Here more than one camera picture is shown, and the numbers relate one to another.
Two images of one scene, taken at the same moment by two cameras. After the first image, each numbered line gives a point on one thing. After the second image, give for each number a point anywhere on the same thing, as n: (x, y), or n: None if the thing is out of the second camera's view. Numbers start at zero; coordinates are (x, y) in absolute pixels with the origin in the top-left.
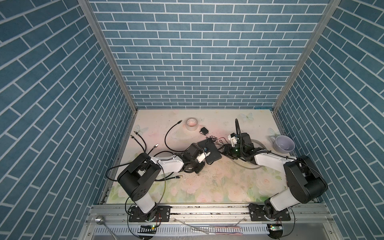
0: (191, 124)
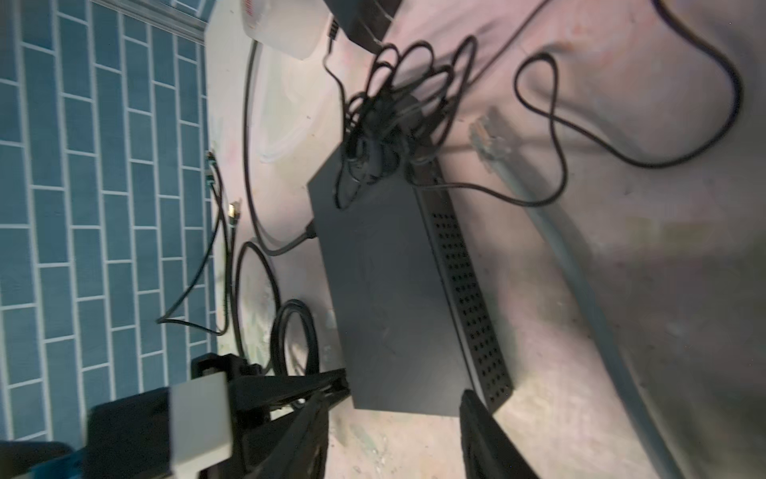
0: (294, 27)
